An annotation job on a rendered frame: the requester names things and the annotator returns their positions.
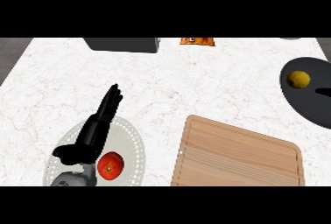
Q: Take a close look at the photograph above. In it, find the dark grey appliance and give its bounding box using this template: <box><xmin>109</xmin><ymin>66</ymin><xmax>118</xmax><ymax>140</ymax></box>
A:
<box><xmin>82</xmin><ymin>37</ymin><xmax>161</xmax><ymax>54</ymax></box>

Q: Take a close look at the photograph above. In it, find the orange packet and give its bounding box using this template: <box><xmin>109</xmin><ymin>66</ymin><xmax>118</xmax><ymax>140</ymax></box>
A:
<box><xmin>179</xmin><ymin>37</ymin><xmax>217</xmax><ymax>47</ymax></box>

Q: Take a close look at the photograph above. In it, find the pale wooden cutting board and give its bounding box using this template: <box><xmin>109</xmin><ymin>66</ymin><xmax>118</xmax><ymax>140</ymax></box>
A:
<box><xmin>170</xmin><ymin>114</ymin><xmax>306</xmax><ymax>187</ymax></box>

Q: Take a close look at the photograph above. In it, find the red tomato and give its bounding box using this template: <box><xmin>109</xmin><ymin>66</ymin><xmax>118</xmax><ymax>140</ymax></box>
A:
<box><xmin>96</xmin><ymin>151</ymin><xmax>125</xmax><ymax>181</ymax></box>

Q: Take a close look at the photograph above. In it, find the dark grey pan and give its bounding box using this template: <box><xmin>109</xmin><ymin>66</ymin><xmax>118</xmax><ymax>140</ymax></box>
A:
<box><xmin>278</xmin><ymin>56</ymin><xmax>331</xmax><ymax>130</ymax></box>

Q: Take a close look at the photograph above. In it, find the white perforated round placemat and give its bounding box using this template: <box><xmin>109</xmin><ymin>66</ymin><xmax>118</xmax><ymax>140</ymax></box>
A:
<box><xmin>41</xmin><ymin>115</ymin><xmax>147</xmax><ymax>187</ymax></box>

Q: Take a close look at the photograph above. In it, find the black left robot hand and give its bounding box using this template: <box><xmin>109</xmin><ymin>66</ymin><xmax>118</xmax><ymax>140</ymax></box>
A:
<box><xmin>51</xmin><ymin>83</ymin><xmax>124</xmax><ymax>166</ymax></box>

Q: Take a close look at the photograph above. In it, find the yellow lemon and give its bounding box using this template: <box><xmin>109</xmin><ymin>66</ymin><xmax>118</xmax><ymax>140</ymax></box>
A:
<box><xmin>286</xmin><ymin>70</ymin><xmax>312</xmax><ymax>89</ymax></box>

